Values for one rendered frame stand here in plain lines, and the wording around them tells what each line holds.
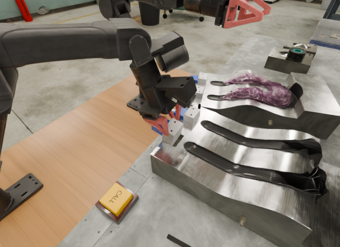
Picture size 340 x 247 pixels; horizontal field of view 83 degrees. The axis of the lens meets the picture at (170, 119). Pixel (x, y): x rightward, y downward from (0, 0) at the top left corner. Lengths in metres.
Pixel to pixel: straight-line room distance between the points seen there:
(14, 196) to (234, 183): 0.58
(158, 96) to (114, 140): 0.33
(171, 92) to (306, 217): 0.35
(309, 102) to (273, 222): 0.46
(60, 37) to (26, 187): 0.46
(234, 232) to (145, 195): 0.24
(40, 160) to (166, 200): 0.43
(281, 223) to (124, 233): 0.35
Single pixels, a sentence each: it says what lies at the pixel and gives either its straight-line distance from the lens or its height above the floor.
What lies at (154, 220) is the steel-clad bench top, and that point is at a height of 0.80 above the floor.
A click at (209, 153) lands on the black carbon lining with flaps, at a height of 0.88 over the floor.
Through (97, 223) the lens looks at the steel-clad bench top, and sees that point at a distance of 0.57.
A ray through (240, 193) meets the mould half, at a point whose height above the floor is 0.90.
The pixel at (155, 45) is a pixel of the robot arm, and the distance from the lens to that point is 0.43.
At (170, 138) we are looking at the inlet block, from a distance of 0.53.
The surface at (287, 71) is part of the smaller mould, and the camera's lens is 1.21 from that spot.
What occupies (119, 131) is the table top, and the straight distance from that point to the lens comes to 0.74.
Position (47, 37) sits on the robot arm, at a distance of 0.37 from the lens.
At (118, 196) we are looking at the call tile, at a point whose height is 0.84.
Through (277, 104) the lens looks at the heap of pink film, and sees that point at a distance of 0.79.
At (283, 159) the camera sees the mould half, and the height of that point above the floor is 0.93.
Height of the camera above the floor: 1.32
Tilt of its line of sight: 43 degrees down
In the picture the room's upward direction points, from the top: straight up
